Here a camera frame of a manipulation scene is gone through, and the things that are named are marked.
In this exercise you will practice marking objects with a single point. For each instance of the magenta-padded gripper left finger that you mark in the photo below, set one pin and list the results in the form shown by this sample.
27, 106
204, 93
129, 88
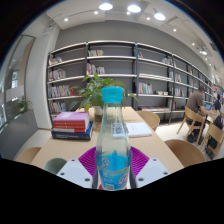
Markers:
75, 171

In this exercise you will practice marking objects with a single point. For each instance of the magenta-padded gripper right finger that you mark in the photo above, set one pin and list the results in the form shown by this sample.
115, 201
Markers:
151, 170

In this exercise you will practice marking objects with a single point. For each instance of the clear bottle with blue cap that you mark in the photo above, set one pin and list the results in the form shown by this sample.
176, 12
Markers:
112, 146

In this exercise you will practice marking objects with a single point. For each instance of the green-grey patterned mug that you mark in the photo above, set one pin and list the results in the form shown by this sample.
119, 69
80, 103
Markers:
55, 165

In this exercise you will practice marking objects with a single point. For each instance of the dark blue book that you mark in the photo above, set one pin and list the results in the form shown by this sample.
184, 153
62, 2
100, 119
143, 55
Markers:
71, 135

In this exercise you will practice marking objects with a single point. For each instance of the round-backed wooden chair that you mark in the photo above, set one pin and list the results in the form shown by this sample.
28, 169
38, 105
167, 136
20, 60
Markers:
185, 151
149, 119
28, 156

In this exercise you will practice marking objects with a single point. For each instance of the white flat book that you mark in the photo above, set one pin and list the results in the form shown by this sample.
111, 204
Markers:
139, 129

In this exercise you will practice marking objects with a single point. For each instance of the red book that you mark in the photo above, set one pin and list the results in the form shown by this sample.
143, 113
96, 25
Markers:
70, 126

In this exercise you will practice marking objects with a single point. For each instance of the pink book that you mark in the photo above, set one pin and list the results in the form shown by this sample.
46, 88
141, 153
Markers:
71, 116

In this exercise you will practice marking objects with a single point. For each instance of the slatted wooden chair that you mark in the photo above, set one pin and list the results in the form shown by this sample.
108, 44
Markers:
215, 136
193, 120

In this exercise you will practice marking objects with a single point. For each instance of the person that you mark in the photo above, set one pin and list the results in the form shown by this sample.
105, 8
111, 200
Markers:
195, 101
218, 104

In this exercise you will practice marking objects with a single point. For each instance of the large green potted plant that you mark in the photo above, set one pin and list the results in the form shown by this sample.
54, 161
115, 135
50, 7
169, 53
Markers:
95, 91

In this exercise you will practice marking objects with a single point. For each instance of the small potted plant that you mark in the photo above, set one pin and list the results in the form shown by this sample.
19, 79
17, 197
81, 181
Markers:
23, 105

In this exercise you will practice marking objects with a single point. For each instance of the grey bookshelf unit with books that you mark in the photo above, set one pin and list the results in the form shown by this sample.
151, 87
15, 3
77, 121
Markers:
160, 66

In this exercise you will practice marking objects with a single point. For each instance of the round ceiling lights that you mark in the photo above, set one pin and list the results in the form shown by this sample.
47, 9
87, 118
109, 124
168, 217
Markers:
134, 8

